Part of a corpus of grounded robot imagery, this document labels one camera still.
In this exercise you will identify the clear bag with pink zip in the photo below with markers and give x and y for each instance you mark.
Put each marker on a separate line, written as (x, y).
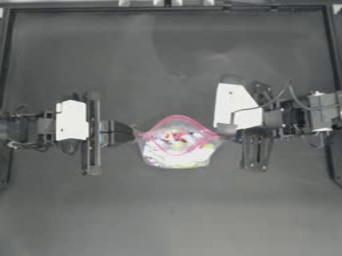
(178, 161)

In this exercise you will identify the green wrapped candy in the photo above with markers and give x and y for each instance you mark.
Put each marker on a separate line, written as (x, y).
(179, 145)

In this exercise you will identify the white corner piece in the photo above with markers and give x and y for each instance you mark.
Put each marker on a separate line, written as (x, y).
(337, 8)

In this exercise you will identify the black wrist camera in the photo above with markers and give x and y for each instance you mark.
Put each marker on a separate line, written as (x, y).
(70, 146)
(226, 129)

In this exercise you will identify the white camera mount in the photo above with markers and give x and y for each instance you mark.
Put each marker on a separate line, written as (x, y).
(232, 100)
(71, 120)

